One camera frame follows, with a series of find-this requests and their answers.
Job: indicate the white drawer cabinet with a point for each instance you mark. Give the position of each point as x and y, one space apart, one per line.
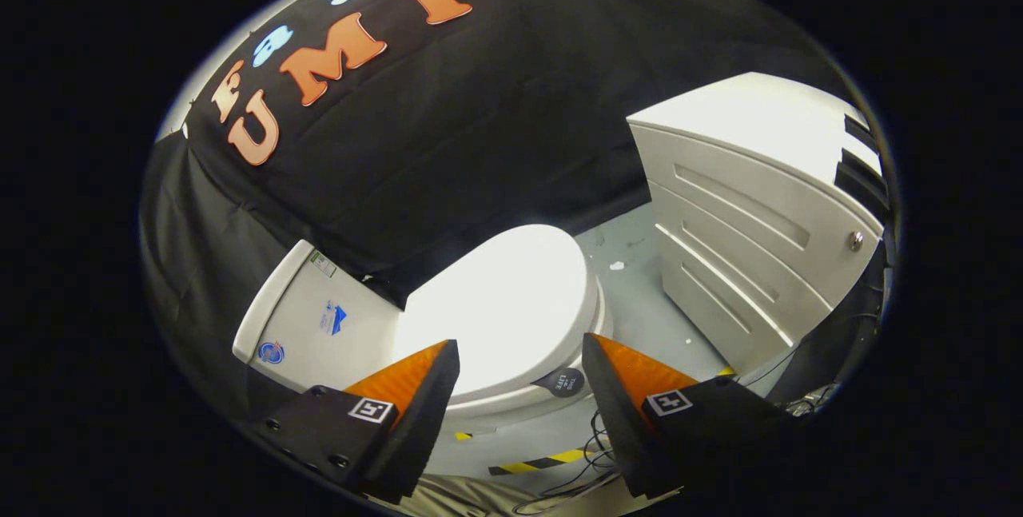
743 205

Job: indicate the round black tag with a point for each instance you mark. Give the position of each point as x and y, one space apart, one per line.
561 383

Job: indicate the black backdrop cloth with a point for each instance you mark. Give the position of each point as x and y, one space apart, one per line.
479 141

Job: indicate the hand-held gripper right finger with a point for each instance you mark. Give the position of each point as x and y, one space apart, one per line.
623 429

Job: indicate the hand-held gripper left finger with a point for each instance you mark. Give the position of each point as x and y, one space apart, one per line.
419 429

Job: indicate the yellow black hazard tape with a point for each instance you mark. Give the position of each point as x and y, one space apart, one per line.
543 463

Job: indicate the white toilet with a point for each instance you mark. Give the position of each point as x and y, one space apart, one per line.
312 325

